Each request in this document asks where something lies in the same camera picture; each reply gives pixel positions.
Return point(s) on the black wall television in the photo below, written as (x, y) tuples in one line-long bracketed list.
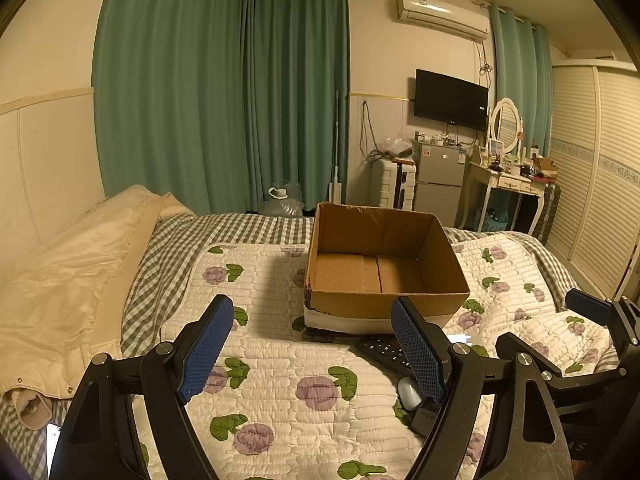
[(450, 100)]

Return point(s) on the clear water jug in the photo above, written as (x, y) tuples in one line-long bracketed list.
[(282, 205)]

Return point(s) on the narrow green window curtain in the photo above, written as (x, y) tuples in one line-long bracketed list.
[(520, 75)]

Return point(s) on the white dressing table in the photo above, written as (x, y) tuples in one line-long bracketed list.
[(492, 177)]

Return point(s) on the dark checked suitcase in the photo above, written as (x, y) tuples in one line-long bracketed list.
[(550, 210)]

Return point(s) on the wide green curtain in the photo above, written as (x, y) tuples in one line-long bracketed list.
[(170, 85)]

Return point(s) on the blue plastic basket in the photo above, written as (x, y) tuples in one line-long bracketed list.
[(496, 220)]

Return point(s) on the small brown box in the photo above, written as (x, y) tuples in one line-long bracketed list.
[(545, 165)]

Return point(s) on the clear plastic bag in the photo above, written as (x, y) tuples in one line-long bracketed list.
[(397, 146)]

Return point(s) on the floral quilted blanket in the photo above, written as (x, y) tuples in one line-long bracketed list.
[(280, 360)]

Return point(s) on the white flat mop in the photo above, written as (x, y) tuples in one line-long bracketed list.
[(336, 180)]

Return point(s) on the white suitcase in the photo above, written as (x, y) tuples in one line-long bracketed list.
[(392, 185)]

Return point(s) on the white louvred wardrobe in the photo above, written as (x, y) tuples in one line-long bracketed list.
[(595, 160)]

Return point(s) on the silver small fridge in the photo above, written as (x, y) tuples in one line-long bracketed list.
[(440, 180)]

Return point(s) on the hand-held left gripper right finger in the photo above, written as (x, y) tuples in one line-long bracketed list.
[(415, 355)]

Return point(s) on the black remote control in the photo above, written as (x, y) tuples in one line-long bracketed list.
[(380, 349)]

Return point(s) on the black power adapter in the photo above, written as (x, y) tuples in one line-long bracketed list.
[(425, 417)]

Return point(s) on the white air conditioner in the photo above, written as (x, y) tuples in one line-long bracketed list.
[(442, 12)]

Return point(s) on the white computer mouse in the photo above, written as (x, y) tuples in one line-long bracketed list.
[(409, 392)]

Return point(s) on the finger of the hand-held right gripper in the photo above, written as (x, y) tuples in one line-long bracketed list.
[(587, 306), (510, 342)]

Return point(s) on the checked bedsheet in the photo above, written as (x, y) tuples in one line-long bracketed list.
[(160, 255)]

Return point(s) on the white oval mirror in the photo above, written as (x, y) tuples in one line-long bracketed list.
[(507, 125)]

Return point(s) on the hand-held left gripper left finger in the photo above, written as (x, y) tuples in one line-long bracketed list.
[(205, 355)]

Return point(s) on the brown cardboard box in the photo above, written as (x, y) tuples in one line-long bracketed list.
[(380, 272)]

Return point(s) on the smartphone with lit screen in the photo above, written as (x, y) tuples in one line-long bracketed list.
[(53, 442), (459, 338)]

